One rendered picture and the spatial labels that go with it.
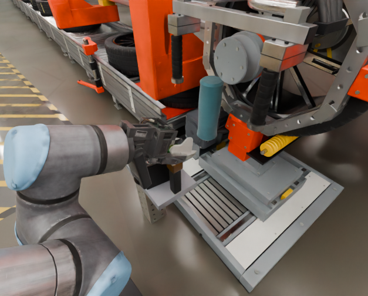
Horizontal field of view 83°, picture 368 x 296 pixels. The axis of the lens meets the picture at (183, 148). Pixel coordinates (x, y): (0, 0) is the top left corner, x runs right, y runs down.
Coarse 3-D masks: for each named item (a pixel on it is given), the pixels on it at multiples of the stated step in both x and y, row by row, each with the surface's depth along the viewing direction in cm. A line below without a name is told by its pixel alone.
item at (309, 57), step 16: (224, 32) 84; (320, 64) 64; (336, 64) 60; (256, 80) 84; (240, 96) 91; (272, 96) 81; (288, 96) 93; (304, 96) 71; (320, 96) 86; (272, 112) 82; (288, 112) 79
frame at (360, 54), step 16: (352, 0) 45; (352, 16) 46; (208, 32) 80; (208, 48) 83; (352, 48) 48; (208, 64) 87; (352, 64) 49; (336, 80) 53; (352, 80) 50; (224, 96) 87; (336, 96) 54; (240, 112) 84; (304, 112) 67; (320, 112) 59; (336, 112) 57; (272, 128) 74; (288, 128) 69
